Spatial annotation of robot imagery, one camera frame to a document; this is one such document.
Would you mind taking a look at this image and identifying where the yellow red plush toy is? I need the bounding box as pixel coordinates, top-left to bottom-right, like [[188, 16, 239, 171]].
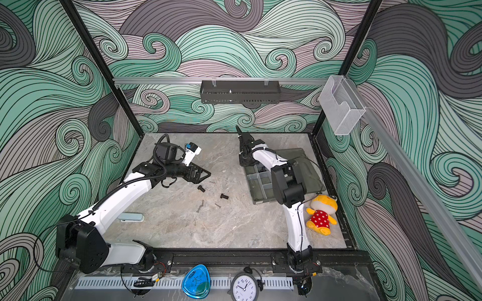
[[306, 195, 338, 236]]

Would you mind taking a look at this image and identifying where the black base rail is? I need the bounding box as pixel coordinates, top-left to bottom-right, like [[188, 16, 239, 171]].
[[153, 247, 375, 275]]

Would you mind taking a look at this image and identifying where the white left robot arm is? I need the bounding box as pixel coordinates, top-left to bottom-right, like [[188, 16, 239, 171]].
[[55, 134, 211, 274]]

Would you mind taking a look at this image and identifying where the small analog alarm clock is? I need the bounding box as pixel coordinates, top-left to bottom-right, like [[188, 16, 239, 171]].
[[228, 266, 264, 301]]

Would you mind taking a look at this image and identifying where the clear acrylic wall holder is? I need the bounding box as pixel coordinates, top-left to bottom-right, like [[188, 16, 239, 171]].
[[318, 75, 366, 136]]

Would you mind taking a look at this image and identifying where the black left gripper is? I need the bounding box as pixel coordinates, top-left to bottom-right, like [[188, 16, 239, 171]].
[[165, 161, 211, 185]]

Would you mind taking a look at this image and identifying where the white slotted cable duct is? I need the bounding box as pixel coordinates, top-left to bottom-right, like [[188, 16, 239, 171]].
[[75, 275, 295, 291]]

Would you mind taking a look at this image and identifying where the black wall shelf tray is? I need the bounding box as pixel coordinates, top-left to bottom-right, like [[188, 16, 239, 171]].
[[200, 80, 281, 104]]

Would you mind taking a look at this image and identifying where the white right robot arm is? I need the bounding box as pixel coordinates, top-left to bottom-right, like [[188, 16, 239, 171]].
[[237, 129, 313, 273]]

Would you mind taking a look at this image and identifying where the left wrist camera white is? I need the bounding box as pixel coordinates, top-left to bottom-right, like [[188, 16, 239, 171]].
[[182, 142, 202, 166]]

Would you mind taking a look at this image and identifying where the pale green small object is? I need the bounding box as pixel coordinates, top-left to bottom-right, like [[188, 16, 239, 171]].
[[117, 212, 145, 223]]

